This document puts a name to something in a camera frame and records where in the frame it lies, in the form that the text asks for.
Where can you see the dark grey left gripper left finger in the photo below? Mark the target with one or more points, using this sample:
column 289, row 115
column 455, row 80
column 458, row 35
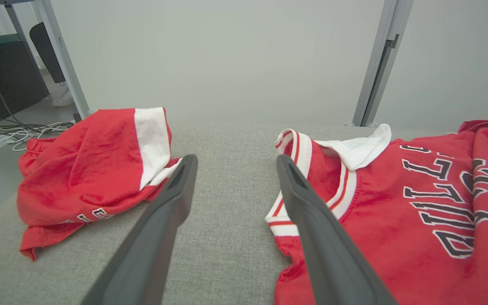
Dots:
column 151, row 237

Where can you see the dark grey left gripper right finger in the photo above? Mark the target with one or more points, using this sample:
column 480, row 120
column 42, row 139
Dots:
column 328, row 245

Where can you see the red basketball jersey striped trim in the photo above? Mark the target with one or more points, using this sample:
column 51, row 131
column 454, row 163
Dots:
column 388, row 237

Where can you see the red shorts white side panels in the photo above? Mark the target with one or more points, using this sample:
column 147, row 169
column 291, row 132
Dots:
column 91, row 169

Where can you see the white sneaker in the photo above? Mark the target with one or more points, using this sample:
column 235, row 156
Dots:
column 62, row 99

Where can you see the black computer tower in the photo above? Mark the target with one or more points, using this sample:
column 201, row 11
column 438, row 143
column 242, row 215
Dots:
column 6, row 76

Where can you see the grey desk leg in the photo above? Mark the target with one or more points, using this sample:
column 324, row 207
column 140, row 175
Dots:
column 19, row 29

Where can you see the grey partition frame post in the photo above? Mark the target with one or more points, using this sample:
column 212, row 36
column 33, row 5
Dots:
column 377, row 51
column 64, row 59
column 394, row 51

